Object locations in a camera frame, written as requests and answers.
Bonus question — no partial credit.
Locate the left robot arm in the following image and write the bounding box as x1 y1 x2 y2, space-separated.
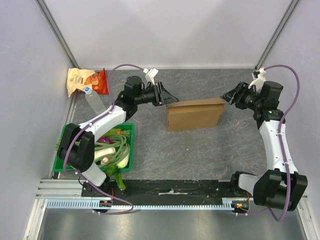
57 75 179 197

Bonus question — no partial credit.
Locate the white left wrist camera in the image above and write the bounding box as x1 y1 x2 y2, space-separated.
143 68 159 86

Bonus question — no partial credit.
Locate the white green bok choy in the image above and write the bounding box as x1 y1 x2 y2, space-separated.
94 147 130 169

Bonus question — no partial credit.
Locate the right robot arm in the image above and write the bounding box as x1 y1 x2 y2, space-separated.
221 81 308 212

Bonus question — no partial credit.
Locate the purple red onion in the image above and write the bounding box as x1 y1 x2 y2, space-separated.
97 136 114 145

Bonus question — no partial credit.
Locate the red chip bag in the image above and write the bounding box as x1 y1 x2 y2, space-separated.
84 69 109 95

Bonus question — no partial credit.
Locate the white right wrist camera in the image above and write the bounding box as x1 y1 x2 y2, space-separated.
248 67 266 91

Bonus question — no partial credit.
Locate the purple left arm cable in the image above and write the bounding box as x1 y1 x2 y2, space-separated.
62 63 135 215

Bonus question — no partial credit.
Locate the beige chip bag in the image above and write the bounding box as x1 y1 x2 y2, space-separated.
66 68 96 98

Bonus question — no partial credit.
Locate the green long beans bundle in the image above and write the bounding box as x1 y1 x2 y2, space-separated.
94 128 132 154

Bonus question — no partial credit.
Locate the brown cardboard box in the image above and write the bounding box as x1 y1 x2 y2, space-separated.
167 98 225 132

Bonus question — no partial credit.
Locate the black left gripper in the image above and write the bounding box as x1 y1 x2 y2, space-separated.
135 81 179 107

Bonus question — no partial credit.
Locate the green leafy lettuce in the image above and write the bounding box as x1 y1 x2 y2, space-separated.
105 164 126 191

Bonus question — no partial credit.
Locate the green plastic crate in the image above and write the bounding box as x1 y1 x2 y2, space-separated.
52 123 135 173

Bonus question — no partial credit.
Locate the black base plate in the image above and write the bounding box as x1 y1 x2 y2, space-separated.
81 178 261 206

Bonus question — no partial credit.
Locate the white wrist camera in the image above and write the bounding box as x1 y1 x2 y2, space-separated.
248 67 266 91
143 68 159 86

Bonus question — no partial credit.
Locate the clear plastic water bottle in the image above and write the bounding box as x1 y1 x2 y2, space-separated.
84 86 106 115

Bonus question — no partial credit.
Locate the light blue cable duct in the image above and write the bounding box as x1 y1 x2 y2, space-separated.
46 197 250 210

